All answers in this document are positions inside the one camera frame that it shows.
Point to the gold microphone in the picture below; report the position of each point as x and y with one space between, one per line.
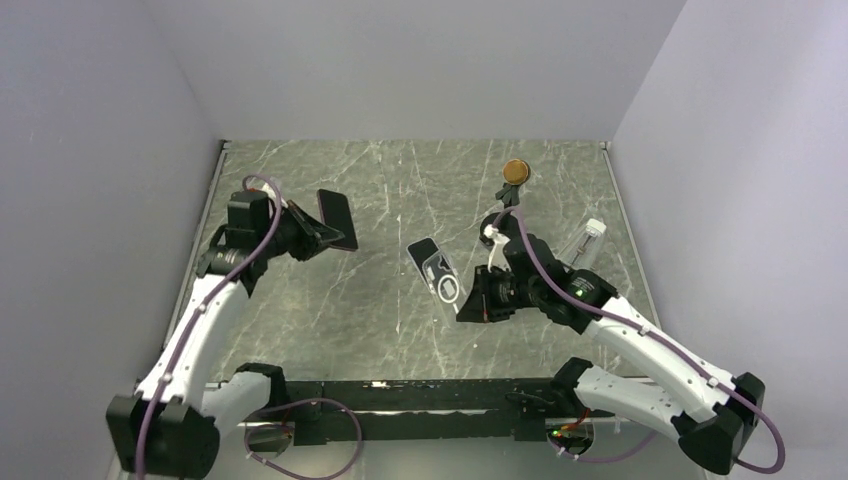
516 172

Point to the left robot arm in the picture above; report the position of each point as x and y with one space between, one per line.
172 425

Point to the black base bar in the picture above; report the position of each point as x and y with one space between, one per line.
394 410

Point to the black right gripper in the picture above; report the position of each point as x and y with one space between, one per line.
480 305

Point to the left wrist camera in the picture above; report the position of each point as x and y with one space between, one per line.
271 193

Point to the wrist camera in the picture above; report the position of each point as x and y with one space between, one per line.
271 193
496 257

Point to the clear phone case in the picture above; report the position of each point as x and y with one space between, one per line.
444 285

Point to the dark phone purple edge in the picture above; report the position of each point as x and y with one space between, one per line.
336 214

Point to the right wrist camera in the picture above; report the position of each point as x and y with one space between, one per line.
496 257

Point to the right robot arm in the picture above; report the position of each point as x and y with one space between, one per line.
702 407

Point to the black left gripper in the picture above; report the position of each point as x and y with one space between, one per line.
308 227

